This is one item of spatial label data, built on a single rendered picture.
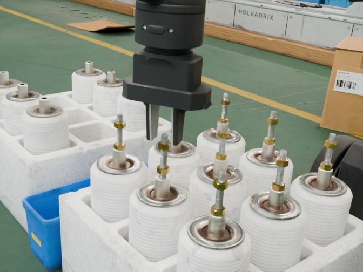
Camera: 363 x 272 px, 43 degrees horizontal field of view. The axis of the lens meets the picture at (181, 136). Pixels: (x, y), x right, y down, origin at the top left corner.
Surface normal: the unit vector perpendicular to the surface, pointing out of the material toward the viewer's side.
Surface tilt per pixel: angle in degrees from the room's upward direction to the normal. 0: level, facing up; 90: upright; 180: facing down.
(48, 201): 88
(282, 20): 90
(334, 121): 89
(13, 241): 0
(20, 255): 0
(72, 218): 90
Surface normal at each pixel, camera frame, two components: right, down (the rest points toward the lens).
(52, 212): 0.65, 0.29
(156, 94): -0.36, 0.34
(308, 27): -0.76, 0.21
